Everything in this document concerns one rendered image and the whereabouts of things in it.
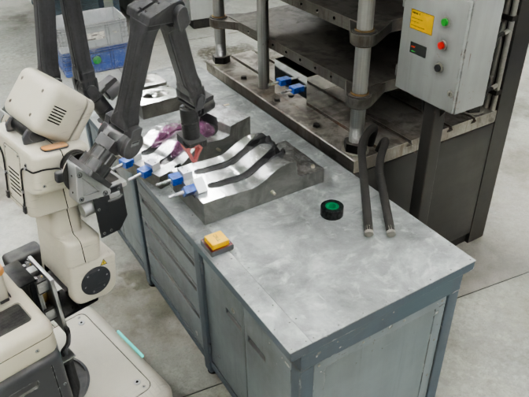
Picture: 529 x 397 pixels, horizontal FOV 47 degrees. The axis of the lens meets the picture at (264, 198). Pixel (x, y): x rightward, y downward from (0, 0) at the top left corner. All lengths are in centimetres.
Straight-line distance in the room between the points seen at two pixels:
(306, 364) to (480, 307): 145
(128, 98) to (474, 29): 114
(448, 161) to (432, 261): 101
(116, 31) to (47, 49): 352
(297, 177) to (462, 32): 73
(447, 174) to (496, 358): 84
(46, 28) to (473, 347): 211
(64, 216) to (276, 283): 67
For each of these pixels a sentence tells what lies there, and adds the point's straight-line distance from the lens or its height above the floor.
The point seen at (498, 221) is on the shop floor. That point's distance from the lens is 363.
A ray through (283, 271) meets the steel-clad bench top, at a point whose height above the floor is 80.
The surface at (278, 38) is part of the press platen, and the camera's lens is 297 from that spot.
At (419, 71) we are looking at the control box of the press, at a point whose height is 118.
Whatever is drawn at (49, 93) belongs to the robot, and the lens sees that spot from 171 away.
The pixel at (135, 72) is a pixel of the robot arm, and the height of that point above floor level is 144.
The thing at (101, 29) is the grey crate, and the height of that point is 36.
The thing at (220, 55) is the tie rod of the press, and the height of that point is 84.
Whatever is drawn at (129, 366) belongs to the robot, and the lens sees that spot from 235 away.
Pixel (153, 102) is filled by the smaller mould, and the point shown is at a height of 87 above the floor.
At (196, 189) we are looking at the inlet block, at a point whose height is 91.
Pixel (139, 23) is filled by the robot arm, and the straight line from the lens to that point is 154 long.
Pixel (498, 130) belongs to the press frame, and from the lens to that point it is 309.
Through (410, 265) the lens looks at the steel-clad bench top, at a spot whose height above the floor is 80.
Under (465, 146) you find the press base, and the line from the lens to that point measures 295.
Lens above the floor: 203
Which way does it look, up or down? 34 degrees down
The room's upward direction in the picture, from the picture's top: 1 degrees counter-clockwise
